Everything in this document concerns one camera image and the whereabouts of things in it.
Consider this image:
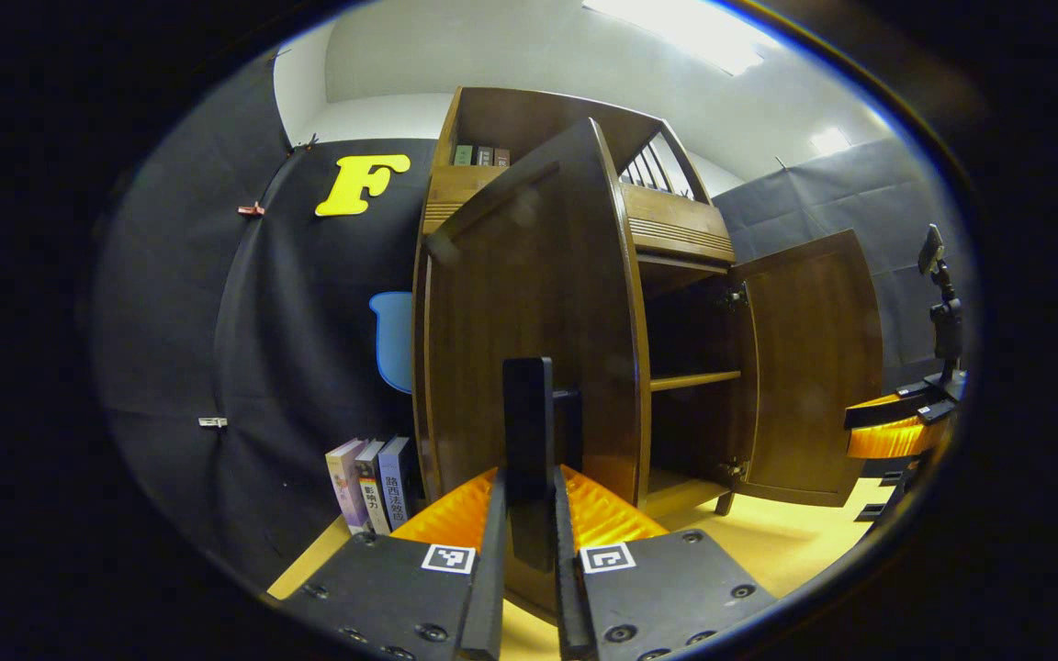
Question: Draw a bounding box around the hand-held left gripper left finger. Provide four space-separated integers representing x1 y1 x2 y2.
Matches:
276 465 509 661

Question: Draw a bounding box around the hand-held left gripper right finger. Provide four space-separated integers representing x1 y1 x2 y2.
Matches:
553 464 780 661

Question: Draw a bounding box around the wooden shoe cabinet door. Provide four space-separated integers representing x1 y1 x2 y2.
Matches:
421 118 652 627
731 230 885 508

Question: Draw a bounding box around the wooden double-door shoe cabinet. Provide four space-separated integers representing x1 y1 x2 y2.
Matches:
411 87 739 520

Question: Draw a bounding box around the grey blue book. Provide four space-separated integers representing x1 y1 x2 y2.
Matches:
377 436 418 526

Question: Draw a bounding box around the white and brown book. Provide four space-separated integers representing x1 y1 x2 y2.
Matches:
355 441 394 536

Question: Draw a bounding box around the wooden drawer with black knob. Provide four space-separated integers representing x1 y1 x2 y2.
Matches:
422 165 737 267

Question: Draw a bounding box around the long ceiling light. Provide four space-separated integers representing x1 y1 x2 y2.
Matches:
584 0 778 76

